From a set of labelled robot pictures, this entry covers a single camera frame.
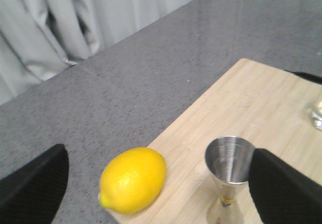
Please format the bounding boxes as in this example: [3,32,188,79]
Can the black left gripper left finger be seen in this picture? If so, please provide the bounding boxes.
[1,144,69,223]

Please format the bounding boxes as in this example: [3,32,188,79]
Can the clear glass beaker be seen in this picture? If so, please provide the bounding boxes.
[310,101,322,131]

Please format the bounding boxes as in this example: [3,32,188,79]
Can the wooden cutting board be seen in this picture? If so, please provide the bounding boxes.
[112,59,321,223]

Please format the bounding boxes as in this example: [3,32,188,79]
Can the yellow lemon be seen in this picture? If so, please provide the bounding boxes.
[98,147,167,214]

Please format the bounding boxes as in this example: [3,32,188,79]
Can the steel jigger measuring cup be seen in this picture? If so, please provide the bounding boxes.
[204,135,255,223]

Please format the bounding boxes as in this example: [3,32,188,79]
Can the grey curtain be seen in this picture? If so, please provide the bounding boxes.
[1,0,193,103]

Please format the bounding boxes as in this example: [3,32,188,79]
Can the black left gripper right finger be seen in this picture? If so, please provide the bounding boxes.
[249,148,321,223]

